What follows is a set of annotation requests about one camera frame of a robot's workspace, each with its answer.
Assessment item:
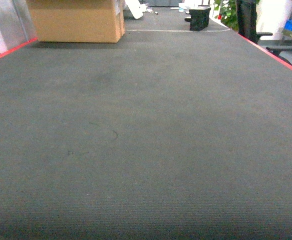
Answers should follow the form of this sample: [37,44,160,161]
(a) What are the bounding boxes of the green potted plant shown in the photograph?
[213,0,239,32]

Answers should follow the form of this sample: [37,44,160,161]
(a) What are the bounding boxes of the large cardboard box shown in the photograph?
[26,0,125,43]

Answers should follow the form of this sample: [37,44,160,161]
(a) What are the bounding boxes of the black office chair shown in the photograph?
[235,0,292,65]

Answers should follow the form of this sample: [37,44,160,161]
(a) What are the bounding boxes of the black box on table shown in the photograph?
[184,5,211,32]

